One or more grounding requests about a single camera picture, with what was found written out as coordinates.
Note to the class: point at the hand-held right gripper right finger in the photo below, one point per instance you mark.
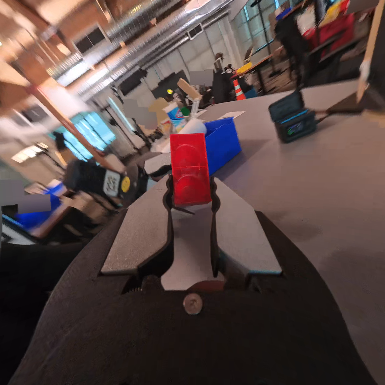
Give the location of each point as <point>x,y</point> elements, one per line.
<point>243,240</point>

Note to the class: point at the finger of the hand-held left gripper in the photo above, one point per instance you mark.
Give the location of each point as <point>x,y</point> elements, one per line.
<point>156,164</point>

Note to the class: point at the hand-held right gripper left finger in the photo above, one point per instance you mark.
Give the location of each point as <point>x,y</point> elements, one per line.
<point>138,237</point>

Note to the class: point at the red plastic block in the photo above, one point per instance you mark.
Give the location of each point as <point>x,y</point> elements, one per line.
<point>189,168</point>

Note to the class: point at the white paper roll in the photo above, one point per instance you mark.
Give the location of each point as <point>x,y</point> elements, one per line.
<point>195,126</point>

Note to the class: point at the blue plastic bin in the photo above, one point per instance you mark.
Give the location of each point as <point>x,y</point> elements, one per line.
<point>222,144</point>

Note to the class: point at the white wipes canister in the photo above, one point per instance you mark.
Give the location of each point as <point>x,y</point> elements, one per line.
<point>176,115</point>

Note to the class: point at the white paper sheet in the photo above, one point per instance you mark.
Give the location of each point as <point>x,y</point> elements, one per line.
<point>231,114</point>

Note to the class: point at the orange traffic cone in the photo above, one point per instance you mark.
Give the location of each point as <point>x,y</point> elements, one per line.
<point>239,90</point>

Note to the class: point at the dark charging case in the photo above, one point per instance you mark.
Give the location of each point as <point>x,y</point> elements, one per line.
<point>293,120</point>

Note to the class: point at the dark smartphone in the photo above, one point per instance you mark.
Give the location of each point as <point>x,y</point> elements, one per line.
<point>346,105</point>

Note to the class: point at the black office chair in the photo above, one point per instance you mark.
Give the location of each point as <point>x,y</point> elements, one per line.
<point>291,39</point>

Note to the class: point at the red basket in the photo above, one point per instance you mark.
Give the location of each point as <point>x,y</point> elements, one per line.
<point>330,33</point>

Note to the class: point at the black wood-framed board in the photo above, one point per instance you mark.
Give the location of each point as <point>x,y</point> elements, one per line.
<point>377,45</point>

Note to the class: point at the wooden post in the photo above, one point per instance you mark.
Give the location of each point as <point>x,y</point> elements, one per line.
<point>69,126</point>

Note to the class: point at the silver air duct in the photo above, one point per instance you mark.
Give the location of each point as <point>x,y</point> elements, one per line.
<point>141,18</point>

